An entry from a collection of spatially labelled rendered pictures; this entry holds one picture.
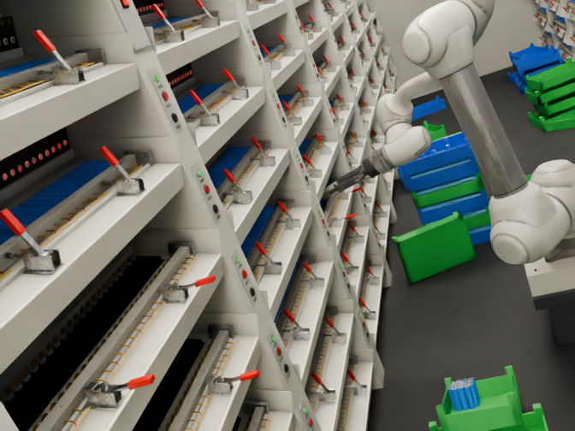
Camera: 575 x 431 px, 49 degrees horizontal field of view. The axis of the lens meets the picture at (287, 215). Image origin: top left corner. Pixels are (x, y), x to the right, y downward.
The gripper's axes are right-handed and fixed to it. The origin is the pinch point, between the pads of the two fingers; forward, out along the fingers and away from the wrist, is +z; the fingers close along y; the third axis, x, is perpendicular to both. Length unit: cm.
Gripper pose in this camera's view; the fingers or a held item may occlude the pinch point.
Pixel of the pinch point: (328, 191)
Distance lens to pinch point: 237.9
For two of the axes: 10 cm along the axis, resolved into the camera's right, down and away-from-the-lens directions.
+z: -8.1, 4.6, 3.7
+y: -2.0, 3.8, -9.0
